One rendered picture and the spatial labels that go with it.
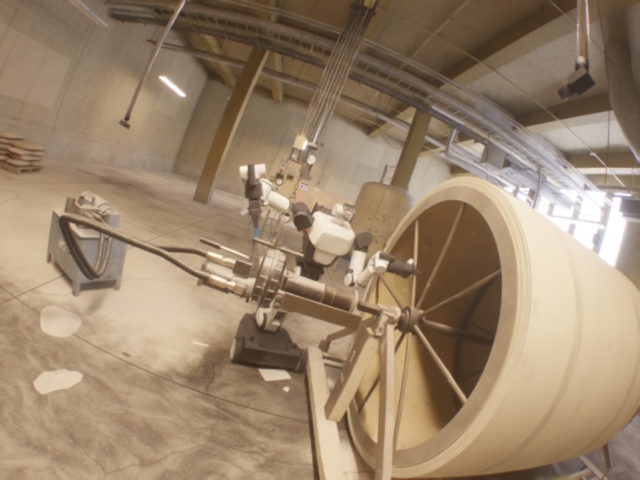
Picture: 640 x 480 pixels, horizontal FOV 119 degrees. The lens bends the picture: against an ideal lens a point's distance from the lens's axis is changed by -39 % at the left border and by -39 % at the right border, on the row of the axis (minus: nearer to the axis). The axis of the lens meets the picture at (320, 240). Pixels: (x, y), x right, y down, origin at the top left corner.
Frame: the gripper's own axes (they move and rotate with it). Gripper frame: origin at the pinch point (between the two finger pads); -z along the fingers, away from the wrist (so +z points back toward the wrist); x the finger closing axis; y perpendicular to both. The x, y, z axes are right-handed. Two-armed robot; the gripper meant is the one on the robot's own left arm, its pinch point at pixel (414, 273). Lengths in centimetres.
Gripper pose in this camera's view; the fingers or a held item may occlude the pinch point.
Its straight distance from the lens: 186.7
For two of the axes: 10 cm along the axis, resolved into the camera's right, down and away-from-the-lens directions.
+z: -9.3, -3.3, -1.4
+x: 2.9, -4.8, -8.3
